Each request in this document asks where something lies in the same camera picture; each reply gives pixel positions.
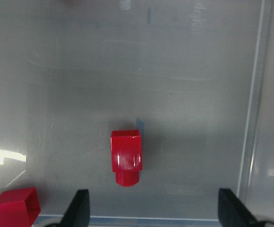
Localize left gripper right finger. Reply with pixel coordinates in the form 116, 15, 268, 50
218, 188, 262, 227

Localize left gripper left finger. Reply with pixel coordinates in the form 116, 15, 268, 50
57, 189, 90, 227

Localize red block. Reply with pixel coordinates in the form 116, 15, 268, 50
110, 130, 142, 187
0, 187, 41, 227

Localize clear plastic storage box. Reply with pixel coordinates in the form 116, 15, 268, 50
0, 0, 274, 227

